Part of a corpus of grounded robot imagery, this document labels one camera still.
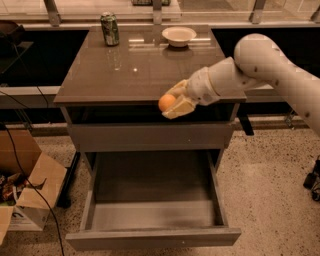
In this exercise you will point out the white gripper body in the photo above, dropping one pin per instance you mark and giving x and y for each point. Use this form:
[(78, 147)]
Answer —
[(200, 88)]

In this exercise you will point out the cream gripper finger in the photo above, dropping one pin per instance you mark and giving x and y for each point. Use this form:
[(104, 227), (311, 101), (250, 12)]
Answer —
[(178, 89), (181, 107)]

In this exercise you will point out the orange fruit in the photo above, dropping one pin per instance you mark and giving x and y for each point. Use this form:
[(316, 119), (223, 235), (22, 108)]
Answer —
[(166, 101)]

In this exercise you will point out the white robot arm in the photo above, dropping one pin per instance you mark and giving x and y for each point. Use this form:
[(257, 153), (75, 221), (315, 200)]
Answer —
[(257, 60)]

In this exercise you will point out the grey drawer cabinet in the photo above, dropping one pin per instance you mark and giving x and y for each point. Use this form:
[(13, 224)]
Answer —
[(122, 84)]

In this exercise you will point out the closed grey top drawer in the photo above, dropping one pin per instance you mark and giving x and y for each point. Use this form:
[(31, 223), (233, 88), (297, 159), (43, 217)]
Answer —
[(146, 137)]

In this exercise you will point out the open grey middle drawer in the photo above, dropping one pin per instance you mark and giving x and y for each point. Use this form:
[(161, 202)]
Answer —
[(159, 199)]

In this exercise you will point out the white paper bowl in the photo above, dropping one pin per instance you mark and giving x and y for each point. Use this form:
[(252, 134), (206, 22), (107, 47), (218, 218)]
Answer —
[(179, 36)]

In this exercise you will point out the green soda can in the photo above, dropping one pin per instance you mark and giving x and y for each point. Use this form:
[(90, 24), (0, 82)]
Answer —
[(109, 27)]

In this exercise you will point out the black power adapter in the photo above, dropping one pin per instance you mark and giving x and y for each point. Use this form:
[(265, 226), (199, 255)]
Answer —
[(312, 181)]

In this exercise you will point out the open cardboard box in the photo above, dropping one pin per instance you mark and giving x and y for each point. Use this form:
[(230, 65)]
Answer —
[(31, 182)]

